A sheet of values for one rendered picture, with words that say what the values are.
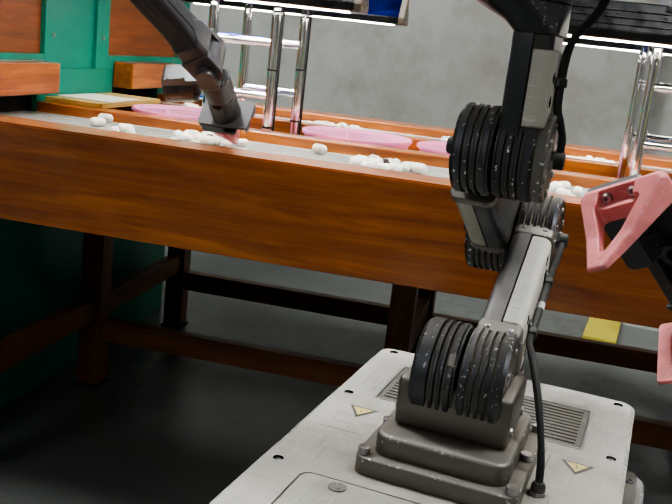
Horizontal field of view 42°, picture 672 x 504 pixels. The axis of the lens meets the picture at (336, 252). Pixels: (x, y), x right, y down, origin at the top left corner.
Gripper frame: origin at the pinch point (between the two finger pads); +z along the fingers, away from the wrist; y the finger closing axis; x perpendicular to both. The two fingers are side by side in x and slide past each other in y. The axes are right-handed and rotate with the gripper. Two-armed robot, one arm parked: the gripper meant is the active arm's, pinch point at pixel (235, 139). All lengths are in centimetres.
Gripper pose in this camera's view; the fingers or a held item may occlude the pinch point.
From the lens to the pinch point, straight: 181.5
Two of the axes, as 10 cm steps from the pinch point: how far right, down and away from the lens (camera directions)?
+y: -9.7, -1.6, 2.0
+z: 1.0, 4.7, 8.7
